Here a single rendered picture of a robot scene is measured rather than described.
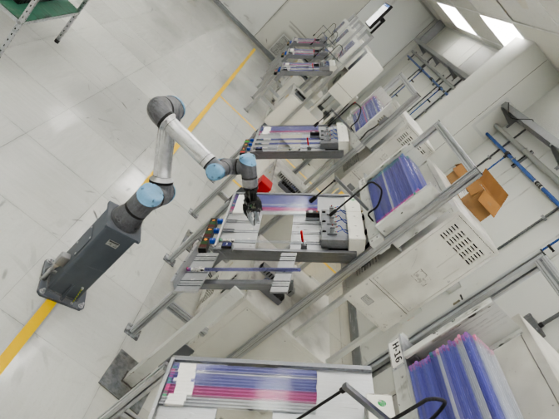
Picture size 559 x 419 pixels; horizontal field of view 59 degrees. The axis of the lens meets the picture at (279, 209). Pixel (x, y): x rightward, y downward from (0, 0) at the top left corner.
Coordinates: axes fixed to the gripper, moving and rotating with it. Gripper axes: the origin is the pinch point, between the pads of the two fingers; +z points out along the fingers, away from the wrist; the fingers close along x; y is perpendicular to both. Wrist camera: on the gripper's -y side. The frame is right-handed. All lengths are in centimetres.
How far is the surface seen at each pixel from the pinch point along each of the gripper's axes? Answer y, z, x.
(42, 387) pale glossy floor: 28, 46, -105
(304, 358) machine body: 8, 85, 19
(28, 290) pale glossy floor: -15, 21, -111
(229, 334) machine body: -5, 67, -19
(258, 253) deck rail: 3.3, 15.9, 0.1
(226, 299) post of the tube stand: 31.0, 19.7, -21.3
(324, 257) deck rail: 14.4, 18.8, 30.7
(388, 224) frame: 27, 1, 59
